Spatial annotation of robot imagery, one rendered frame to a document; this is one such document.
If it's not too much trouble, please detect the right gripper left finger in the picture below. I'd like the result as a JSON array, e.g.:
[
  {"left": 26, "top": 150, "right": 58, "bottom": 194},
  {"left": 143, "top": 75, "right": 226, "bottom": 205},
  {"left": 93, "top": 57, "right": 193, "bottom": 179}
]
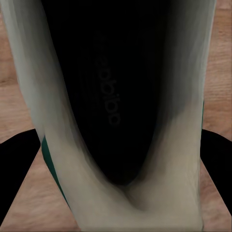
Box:
[{"left": 0, "top": 129, "right": 41, "bottom": 225}]

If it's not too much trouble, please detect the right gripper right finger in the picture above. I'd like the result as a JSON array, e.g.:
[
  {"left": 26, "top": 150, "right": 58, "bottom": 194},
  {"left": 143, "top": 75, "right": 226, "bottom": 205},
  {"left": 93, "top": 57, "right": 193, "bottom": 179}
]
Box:
[{"left": 200, "top": 129, "right": 232, "bottom": 216}]

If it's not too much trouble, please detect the gym shoe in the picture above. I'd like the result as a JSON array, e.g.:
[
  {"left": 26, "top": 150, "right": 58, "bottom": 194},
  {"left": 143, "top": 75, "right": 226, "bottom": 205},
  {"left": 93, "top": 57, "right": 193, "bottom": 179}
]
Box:
[{"left": 0, "top": 0, "right": 217, "bottom": 232}]

